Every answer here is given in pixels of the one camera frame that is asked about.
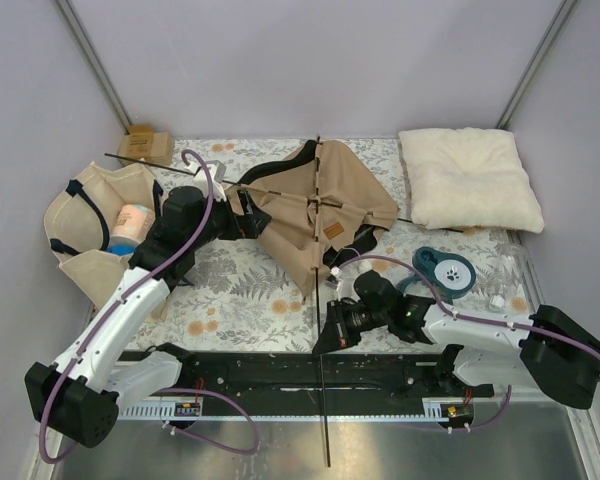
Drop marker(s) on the beige fabric pet tent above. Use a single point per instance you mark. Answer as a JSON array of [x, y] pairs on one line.
[[307, 241]]

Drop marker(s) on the aluminium frame post right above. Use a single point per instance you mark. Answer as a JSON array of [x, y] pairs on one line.
[[561, 18]]

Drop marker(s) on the floral patterned mat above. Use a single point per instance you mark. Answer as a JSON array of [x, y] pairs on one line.
[[238, 299]]

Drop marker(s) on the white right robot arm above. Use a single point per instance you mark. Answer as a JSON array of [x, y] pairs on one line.
[[546, 350]]

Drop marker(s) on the aluminium frame post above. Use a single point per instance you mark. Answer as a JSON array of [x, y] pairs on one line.
[[78, 32], [561, 18]]

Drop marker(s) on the white slotted cable duct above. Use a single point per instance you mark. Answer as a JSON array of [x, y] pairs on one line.
[[163, 409]]

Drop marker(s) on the white pompom toy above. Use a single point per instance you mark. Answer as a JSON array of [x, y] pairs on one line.
[[370, 264]]

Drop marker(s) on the white fluffy pillow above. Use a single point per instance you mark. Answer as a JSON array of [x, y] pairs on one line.
[[468, 177]]

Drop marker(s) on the clear plastic bottle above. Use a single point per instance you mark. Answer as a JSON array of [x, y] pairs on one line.
[[505, 290]]

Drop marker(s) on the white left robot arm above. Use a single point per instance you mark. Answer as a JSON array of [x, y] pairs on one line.
[[82, 393]]

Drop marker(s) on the cardboard box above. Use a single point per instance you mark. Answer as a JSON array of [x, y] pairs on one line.
[[143, 143]]

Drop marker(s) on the aluminium frame post left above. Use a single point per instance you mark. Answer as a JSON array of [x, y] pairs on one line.
[[78, 32]]

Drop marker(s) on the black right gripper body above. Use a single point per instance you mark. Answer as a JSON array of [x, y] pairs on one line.
[[360, 318]]

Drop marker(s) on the cream canvas tote bag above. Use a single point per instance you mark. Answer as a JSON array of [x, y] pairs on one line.
[[79, 222]]

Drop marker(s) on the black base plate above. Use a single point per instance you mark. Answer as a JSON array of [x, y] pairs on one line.
[[299, 385]]

